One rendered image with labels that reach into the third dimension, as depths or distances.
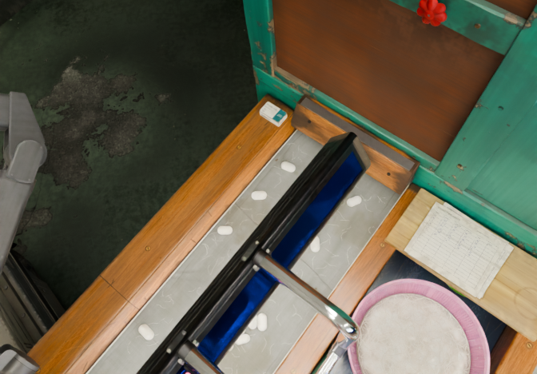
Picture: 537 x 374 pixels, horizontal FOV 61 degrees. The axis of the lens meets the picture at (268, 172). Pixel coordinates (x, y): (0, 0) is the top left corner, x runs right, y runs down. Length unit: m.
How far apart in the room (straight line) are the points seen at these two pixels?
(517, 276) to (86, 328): 0.88
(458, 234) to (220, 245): 0.51
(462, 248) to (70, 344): 0.82
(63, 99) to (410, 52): 1.85
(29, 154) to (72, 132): 1.42
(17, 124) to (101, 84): 1.51
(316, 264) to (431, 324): 0.26
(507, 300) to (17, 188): 0.92
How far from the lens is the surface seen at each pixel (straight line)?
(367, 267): 0.99
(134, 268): 1.04
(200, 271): 1.03
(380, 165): 1.00
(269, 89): 1.16
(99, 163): 2.11
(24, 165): 0.83
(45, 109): 2.39
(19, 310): 1.61
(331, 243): 1.02
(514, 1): 0.67
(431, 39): 0.76
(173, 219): 1.05
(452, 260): 1.02
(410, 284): 1.01
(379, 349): 1.00
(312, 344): 0.96
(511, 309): 1.04
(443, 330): 1.03
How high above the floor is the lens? 1.72
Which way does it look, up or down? 64 degrees down
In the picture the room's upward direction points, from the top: 9 degrees counter-clockwise
